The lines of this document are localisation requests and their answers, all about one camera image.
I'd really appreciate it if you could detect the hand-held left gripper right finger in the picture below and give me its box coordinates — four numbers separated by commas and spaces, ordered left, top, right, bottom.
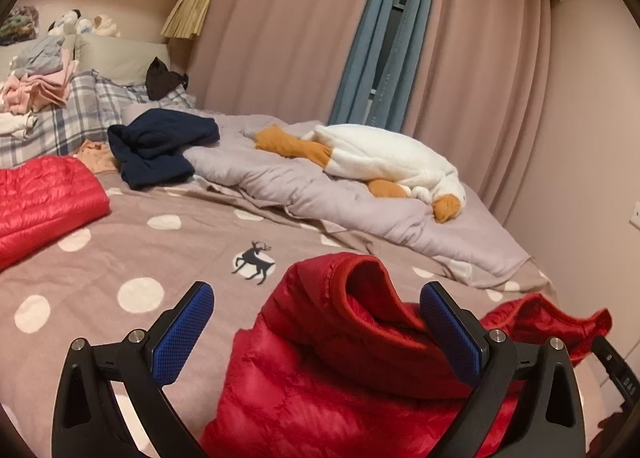
420, 281, 586, 458

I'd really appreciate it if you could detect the plaid pillow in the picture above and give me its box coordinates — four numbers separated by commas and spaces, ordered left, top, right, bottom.
0, 69, 197, 171

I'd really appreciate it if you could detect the hanging straw fringe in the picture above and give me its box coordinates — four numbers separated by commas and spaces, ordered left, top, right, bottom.
160, 0, 217, 40

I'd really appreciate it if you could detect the white dog plush toy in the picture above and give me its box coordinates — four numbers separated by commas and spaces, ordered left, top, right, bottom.
47, 9, 121, 37

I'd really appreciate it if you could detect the navy blue garment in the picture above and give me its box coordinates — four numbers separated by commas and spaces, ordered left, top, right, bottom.
107, 108, 222, 190

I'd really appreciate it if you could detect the grey duvet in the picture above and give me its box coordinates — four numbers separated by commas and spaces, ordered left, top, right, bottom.
120, 103, 531, 284

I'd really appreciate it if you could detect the polka dot bed sheet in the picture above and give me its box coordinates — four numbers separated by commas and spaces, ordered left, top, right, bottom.
0, 173, 601, 458

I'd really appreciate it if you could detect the floral plush toy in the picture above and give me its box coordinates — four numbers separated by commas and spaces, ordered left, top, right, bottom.
0, 5, 40, 45

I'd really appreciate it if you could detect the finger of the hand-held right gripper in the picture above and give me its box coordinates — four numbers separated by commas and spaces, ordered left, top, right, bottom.
590, 335, 640, 419

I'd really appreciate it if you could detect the black garment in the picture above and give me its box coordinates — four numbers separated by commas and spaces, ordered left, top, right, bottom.
145, 57, 190, 101

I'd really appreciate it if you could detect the pink curtain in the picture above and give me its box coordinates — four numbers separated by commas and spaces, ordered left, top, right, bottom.
187, 0, 391, 129
400, 0, 556, 189

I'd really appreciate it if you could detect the beige pillow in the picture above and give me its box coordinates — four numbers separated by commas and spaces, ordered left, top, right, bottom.
0, 33, 171, 86

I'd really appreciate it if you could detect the blue curtain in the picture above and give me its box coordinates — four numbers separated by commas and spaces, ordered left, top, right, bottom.
327, 0, 448, 134

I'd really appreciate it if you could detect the peach cloth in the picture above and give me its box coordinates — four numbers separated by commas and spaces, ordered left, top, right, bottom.
75, 139, 123, 176

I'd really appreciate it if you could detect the dark window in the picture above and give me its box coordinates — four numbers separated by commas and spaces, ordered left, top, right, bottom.
367, 0, 426, 131

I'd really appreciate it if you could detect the white goose plush toy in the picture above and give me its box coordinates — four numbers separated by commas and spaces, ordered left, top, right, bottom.
254, 124, 467, 225

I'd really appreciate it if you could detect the red down jacket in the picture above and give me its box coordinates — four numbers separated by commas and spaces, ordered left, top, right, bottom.
199, 253, 613, 458
0, 155, 112, 273

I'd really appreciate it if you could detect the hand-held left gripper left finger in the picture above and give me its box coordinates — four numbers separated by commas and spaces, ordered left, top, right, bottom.
51, 281, 216, 458

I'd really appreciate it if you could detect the pile of pink grey clothes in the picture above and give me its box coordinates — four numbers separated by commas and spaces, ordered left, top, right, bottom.
0, 35, 78, 139

